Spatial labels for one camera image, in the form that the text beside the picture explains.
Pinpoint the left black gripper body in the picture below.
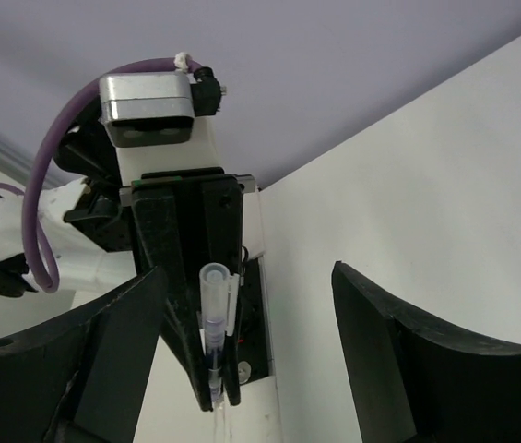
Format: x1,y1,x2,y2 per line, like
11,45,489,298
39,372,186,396
120,167,255,272

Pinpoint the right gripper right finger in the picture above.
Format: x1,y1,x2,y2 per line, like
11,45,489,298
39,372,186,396
331,262,521,442

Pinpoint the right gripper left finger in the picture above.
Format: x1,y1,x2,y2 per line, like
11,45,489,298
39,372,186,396
0,268,167,442

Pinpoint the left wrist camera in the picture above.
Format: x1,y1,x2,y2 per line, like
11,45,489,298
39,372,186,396
99,71,195,149

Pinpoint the purple pen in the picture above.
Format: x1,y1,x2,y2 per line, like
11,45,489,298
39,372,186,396
202,262,227,407

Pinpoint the clear pen cap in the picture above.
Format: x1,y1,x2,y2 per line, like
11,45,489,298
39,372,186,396
199,263,241,337

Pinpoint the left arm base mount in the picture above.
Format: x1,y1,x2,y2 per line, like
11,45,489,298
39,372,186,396
238,258,271,385

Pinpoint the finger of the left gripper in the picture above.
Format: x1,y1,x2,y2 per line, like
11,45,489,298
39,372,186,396
202,176,243,405
131,184,212,412

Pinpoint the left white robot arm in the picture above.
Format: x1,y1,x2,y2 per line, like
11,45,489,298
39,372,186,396
0,169,248,421

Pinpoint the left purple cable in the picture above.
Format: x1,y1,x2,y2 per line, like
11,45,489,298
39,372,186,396
0,53,224,296

